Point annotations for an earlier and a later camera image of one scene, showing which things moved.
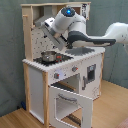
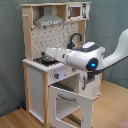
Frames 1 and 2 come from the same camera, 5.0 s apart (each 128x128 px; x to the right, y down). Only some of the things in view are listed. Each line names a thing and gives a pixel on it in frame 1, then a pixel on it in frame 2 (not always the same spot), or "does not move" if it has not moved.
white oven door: [64, 95] does not move
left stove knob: [56, 75] does not move
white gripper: [48, 29] to [60, 54]
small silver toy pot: [49, 57] does not move
